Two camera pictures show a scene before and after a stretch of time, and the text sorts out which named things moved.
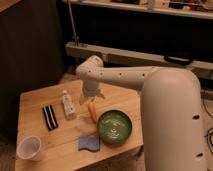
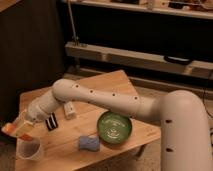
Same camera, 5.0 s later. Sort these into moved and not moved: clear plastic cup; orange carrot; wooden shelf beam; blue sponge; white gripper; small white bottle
Moved: orange carrot; white gripper
Not moved: clear plastic cup; wooden shelf beam; small white bottle; blue sponge
